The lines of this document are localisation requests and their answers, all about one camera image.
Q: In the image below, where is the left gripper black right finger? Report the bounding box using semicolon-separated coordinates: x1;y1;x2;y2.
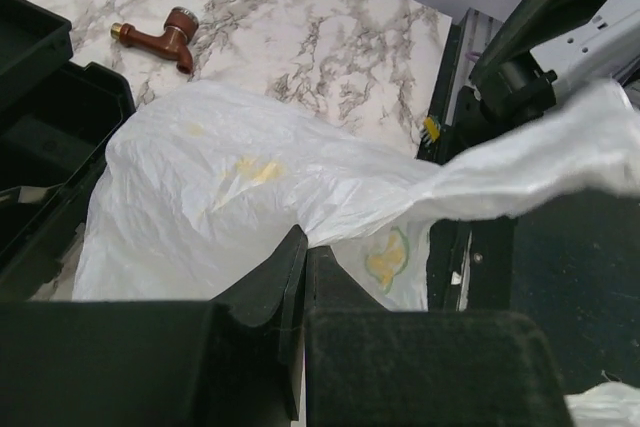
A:
305;247;572;426

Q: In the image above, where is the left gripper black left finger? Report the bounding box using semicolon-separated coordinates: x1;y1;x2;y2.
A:
1;227;308;426

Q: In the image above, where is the white plastic bag lemon print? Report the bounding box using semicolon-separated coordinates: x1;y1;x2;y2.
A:
72;81;639;310

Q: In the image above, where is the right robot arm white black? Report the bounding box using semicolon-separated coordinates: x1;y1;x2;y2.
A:
432;0;639;132

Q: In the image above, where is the brown pipe fitting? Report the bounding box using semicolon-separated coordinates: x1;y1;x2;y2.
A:
110;6;199;75

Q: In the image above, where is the black plastic toolbox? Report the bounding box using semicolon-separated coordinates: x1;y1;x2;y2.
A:
1;0;135;301

